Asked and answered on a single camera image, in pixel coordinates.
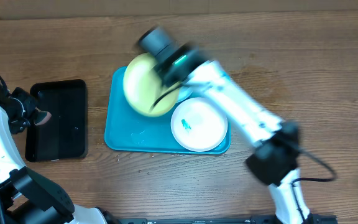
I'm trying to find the yellow-green plate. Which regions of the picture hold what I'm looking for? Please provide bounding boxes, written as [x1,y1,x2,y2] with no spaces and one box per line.
[123,53,180,117]

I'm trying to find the light blue plate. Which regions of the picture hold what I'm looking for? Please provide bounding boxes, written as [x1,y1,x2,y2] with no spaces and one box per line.
[177,86,193,103]

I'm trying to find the white plate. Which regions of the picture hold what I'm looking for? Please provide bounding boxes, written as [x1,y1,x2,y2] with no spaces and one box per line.
[170,97,228,152]

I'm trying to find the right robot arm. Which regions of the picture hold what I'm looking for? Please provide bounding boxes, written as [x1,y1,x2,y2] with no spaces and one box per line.
[137,27,337,223]

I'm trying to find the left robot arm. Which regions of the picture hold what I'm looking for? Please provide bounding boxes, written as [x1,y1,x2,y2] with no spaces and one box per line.
[0,78,118,224]

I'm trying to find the black plastic tray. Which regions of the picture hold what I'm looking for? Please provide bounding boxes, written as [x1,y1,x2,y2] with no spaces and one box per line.
[25,79,88,162]

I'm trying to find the teal plastic tray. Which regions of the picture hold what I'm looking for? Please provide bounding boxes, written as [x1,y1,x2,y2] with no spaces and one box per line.
[104,65,232,156]

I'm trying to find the cardboard backdrop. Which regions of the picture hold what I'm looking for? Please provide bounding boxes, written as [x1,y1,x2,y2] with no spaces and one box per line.
[0,0,358,20]

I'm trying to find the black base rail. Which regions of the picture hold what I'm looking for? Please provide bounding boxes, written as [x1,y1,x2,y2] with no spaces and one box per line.
[119,215,338,224]

